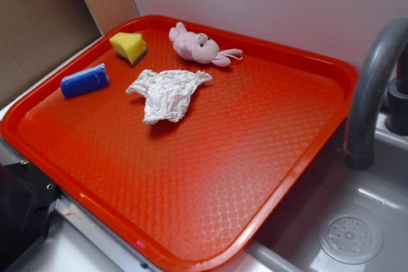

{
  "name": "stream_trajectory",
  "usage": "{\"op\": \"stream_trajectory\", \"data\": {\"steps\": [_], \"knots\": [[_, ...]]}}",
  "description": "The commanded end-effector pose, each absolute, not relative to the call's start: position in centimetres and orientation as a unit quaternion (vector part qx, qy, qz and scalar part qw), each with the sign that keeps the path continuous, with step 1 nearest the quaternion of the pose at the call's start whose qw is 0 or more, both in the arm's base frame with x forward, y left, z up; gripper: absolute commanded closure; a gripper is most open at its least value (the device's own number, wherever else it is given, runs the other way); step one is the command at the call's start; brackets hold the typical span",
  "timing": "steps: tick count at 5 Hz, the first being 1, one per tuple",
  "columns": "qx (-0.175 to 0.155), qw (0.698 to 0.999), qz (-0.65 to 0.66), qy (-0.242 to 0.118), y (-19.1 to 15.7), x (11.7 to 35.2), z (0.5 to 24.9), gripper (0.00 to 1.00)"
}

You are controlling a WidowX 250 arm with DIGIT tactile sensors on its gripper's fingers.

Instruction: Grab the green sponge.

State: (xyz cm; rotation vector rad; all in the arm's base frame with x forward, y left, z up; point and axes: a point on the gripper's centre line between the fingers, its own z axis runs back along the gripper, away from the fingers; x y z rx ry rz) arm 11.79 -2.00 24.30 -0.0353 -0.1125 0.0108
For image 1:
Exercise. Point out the pink plush bunny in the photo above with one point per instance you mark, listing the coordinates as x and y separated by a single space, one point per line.
200 48

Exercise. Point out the blue sponge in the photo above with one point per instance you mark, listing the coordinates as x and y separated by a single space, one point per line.
84 81

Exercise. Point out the crumpled white cloth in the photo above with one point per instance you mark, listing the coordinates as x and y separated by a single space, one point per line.
167 94

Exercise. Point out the grey toy sink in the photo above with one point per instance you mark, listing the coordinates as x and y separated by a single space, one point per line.
288 239

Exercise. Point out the round sink drain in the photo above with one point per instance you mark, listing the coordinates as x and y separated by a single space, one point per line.
350 237

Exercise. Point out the red plastic tray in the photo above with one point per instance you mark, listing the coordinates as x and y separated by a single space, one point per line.
189 195

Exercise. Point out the brown cardboard panel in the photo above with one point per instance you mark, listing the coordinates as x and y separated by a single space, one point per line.
39 35

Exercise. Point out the yellow green sponge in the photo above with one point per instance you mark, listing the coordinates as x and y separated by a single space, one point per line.
129 46

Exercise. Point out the dark grey faucet knob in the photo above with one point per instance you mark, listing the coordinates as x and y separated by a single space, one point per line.
396 119

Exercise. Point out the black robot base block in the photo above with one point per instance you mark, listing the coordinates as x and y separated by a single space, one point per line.
28 199

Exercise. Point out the grey curved faucet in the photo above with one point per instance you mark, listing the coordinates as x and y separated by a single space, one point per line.
386 60

